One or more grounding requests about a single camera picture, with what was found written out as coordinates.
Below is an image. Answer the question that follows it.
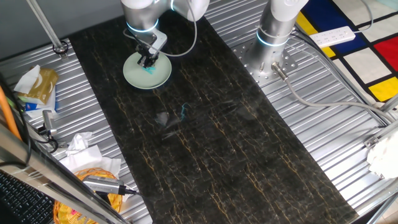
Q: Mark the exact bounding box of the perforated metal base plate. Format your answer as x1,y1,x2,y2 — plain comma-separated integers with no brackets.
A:
232,40,299,86

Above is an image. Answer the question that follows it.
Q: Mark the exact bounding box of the ribbed silver depth camera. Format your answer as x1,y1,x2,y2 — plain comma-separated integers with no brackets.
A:
82,174,127,196

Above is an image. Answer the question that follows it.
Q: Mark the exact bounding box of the orange tube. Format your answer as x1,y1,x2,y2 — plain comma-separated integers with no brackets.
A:
0,85,22,141

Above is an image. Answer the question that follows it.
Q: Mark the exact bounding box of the black computer keyboard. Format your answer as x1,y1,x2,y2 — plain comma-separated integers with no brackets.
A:
0,170,55,224

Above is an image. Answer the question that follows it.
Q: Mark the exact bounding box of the white power cord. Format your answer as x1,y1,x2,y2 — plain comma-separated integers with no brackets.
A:
354,0,374,34

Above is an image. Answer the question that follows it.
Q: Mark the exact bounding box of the metal pole with foot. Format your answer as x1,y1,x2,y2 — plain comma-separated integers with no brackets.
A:
26,0,69,60

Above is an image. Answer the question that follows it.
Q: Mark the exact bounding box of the yellow wicker basket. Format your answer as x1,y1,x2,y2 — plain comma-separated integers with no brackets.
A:
52,167,124,224

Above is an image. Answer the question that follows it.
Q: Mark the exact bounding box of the thick grey robot cable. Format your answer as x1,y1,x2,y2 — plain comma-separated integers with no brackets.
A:
271,61,396,124

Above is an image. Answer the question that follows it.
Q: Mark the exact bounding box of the pale green round plate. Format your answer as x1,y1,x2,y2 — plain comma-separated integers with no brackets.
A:
123,51,173,90

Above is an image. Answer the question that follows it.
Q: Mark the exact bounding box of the colourful block pattern cloth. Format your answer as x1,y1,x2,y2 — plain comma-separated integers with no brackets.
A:
295,0,398,103

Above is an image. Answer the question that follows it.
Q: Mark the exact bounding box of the aluminium frame beam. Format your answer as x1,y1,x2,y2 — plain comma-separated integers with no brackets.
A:
0,124,130,224

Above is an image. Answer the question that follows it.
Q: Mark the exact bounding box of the crumpled white tissue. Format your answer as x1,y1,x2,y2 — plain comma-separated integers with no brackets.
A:
65,131,93,156

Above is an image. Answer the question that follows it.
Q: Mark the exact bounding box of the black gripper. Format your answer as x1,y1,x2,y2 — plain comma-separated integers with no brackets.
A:
136,43,159,68

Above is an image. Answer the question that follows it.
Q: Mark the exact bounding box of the white cloth at right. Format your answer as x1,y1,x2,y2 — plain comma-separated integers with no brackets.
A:
366,130,398,180

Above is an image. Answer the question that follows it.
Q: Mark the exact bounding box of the white power strip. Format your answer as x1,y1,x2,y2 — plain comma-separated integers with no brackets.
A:
309,26,357,49

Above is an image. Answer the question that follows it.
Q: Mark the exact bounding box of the small silver depth camera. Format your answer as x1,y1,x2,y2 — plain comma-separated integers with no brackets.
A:
42,110,58,137

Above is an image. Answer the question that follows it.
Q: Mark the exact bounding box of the gold tissue box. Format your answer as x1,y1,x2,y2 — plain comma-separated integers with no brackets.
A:
14,64,59,105

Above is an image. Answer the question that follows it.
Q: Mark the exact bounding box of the aluminium frame rail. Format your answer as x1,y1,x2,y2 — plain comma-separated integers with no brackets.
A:
366,192,398,224
363,119,398,149

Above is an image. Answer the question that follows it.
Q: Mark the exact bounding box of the blue white tissue pack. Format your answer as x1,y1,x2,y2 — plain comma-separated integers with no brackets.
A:
18,90,57,118

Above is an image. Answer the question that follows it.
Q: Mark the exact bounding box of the black camera cable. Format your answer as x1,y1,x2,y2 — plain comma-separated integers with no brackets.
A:
36,124,60,154
123,185,144,197

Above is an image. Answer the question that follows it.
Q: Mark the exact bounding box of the dark marble pattern mat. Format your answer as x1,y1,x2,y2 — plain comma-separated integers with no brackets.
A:
68,0,358,224

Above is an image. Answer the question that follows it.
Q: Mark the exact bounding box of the thin grey wrist cable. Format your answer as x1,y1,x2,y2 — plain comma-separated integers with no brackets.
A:
123,0,198,58

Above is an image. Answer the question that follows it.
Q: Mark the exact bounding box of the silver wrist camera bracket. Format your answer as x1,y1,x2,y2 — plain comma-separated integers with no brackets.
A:
136,29,168,60

